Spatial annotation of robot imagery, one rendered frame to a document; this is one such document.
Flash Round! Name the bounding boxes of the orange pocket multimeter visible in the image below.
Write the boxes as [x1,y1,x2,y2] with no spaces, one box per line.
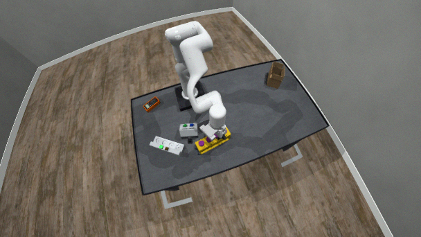
[143,97,160,112]

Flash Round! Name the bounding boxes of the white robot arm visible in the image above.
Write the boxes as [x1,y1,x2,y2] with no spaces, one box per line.
[165,21,226,141]

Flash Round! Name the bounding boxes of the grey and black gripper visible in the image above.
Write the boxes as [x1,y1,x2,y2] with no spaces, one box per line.
[215,129,226,140]

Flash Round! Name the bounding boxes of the small brown cardboard box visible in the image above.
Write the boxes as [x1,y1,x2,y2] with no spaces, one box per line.
[267,62,285,89]

